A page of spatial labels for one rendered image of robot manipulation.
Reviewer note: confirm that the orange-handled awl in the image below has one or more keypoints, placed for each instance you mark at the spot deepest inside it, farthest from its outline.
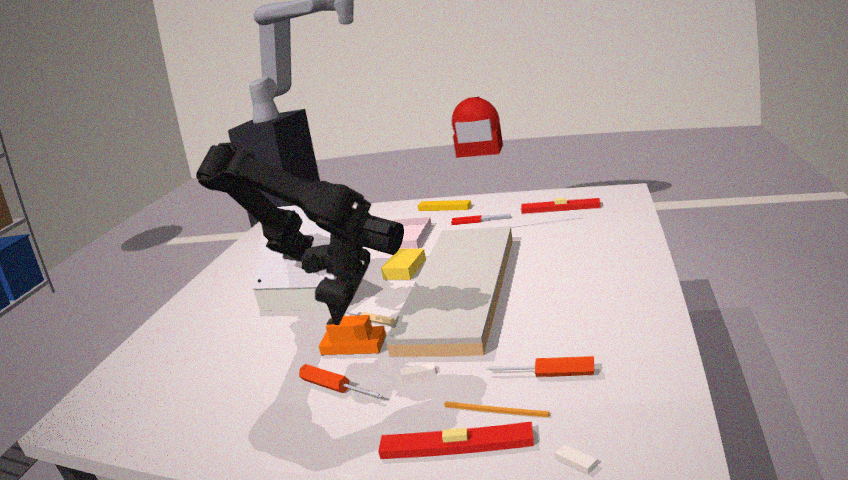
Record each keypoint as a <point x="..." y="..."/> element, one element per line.
<point x="555" y="367"/>
<point x="330" y="380"/>

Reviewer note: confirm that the pink shallow tray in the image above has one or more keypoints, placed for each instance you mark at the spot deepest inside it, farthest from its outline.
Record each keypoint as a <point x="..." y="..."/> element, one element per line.
<point x="415" y="229"/>

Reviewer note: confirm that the orange thin rod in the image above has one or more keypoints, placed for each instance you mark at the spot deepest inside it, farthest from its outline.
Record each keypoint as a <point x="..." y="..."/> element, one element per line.
<point x="502" y="410"/>

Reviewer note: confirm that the yellow rectangular block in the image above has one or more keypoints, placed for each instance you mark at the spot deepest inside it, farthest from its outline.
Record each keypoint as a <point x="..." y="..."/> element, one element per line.
<point x="403" y="265"/>

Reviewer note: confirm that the yellow rectangular bar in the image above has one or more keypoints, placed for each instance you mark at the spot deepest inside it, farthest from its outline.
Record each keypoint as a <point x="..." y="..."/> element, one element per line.
<point x="444" y="205"/>

